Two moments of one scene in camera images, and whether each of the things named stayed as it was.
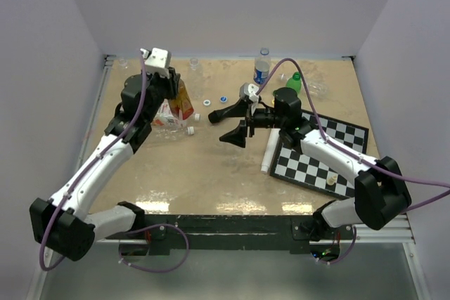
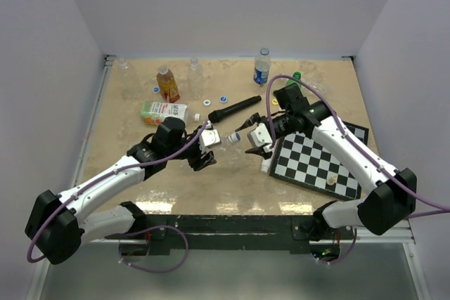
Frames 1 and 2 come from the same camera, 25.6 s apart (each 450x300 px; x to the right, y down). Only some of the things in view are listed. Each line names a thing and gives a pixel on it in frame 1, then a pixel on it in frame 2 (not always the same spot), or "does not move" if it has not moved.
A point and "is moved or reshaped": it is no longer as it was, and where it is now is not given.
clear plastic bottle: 196,81 does not move
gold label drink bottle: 182,102 is moved or reshaped
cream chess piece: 332,180 does not move
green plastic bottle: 294,82 does not move
